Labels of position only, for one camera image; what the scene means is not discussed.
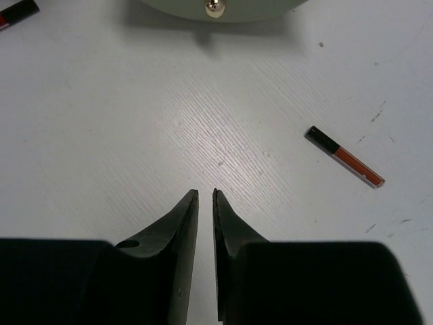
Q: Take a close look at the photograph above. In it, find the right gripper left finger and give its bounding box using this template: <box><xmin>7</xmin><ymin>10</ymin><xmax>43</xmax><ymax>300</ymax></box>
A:
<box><xmin>1</xmin><ymin>190</ymin><xmax>199</xmax><ymax>324</ymax></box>

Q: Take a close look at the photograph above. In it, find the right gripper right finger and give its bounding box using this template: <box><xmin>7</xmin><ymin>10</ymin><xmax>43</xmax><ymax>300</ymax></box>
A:
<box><xmin>213</xmin><ymin>190</ymin><xmax>423</xmax><ymax>324</ymax></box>

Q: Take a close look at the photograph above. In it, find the brown lip gloss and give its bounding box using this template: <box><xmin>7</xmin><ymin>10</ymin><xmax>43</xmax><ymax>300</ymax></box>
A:
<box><xmin>304</xmin><ymin>125</ymin><xmax>386</xmax><ymax>189</ymax></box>

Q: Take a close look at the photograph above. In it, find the grey-green bottom drawer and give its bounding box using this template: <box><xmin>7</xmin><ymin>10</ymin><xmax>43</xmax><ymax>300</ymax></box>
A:
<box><xmin>143</xmin><ymin>0</ymin><xmax>306</xmax><ymax>23</ymax></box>

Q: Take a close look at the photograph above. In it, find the red lip gloss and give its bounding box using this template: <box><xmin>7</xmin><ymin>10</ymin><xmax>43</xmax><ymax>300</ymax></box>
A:
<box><xmin>1</xmin><ymin>0</ymin><xmax>40</xmax><ymax>30</ymax></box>

